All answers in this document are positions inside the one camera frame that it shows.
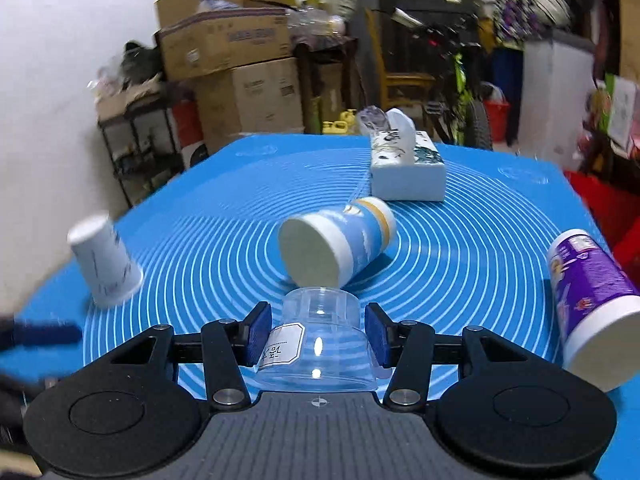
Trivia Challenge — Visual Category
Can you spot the clear plastic cup with label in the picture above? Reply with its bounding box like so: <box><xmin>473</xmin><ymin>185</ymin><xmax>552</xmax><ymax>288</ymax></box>
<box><xmin>255</xmin><ymin>287</ymin><xmax>392</xmax><ymax>392</ymax></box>

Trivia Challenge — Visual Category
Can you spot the white paper cup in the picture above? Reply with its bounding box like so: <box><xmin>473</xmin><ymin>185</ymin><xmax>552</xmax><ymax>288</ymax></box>
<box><xmin>67</xmin><ymin>212</ymin><xmax>143</xmax><ymax>308</ymax></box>

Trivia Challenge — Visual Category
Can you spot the yellow plastic jug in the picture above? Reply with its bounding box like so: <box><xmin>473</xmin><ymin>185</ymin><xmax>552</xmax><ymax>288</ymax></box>
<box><xmin>322</xmin><ymin>110</ymin><xmax>359</xmax><ymax>136</ymax></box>

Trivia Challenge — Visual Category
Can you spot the floral fabric bag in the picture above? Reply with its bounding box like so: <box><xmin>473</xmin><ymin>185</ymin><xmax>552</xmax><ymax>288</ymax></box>
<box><xmin>494</xmin><ymin>0</ymin><xmax>540</xmax><ymax>49</ymax></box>

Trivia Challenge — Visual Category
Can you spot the white cabinet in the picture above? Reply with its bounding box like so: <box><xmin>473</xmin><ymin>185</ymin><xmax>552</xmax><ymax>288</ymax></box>
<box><xmin>518</xmin><ymin>29</ymin><xmax>594</xmax><ymax>171</ymax></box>

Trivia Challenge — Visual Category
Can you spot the lower cardboard box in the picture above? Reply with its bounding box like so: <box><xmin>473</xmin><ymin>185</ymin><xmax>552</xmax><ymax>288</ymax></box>
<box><xmin>193</xmin><ymin>58</ymin><xmax>304</xmax><ymax>154</ymax></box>

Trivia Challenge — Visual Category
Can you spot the purple paper cup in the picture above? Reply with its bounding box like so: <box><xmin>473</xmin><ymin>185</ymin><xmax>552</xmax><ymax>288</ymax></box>
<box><xmin>547</xmin><ymin>229</ymin><xmax>640</xmax><ymax>392</ymax></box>

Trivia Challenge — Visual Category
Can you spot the red plastic bucket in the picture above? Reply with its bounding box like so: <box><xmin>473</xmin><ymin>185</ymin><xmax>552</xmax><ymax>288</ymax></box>
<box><xmin>484</xmin><ymin>100</ymin><xmax>510</xmax><ymax>143</ymax></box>

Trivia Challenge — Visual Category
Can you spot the blue paper cup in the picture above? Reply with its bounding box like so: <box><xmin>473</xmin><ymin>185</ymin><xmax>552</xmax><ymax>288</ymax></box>
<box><xmin>278</xmin><ymin>196</ymin><xmax>397</xmax><ymax>288</ymax></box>

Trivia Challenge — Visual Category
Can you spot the cardboard box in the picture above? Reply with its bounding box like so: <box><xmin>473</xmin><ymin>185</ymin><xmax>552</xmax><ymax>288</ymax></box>
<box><xmin>193</xmin><ymin>58</ymin><xmax>304</xmax><ymax>154</ymax></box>
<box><xmin>155</xmin><ymin>0</ymin><xmax>291</xmax><ymax>81</ymax></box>

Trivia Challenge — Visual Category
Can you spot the black metal shelf rack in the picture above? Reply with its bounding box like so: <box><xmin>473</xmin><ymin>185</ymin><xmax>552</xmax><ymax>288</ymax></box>
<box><xmin>96</xmin><ymin>96</ymin><xmax>186</xmax><ymax>209</ymax></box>

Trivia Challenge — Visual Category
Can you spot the upper cardboard box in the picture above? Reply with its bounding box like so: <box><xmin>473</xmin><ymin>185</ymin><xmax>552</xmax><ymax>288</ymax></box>
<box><xmin>155</xmin><ymin>0</ymin><xmax>291</xmax><ymax>81</ymax></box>

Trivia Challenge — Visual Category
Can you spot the white tissue box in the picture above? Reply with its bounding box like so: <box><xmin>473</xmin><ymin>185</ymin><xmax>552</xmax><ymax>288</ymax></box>
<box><xmin>369</xmin><ymin>108</ymin><xmax>447</xmax><ymax>203</ymax></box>

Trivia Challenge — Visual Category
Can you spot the wooden chair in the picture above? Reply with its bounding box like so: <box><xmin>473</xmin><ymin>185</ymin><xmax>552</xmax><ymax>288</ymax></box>
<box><xmin>364</xmin><ymin>8</ymin><xmax>435</xmax><ymax>110</ymax></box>

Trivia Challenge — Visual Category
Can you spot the green bicycle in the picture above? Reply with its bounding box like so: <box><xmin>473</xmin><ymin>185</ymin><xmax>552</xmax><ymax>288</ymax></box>
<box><xmin>392</xmin><ymin>8</ymin><xmax>492</xmax><ymax>151</ymax></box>

